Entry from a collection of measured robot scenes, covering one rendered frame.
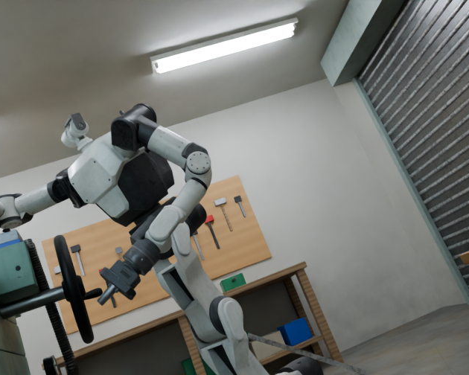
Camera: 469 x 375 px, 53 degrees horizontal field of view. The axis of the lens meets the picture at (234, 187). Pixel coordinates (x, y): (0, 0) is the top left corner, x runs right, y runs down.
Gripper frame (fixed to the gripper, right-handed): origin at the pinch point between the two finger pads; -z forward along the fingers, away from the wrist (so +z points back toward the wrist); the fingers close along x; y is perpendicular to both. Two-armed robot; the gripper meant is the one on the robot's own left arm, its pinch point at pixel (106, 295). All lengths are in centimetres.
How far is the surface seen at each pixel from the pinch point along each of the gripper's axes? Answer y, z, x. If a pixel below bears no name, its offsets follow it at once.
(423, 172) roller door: -209, 271, -74
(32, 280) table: 19.3, -10.5, 10.6
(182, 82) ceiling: -195, 203, 143
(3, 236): 18.8, -7.2, 25.0
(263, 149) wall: -278, 243, 68
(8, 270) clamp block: 18.6, -12.3, 17.3
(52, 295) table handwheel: 14.1, -9.9, 6.2
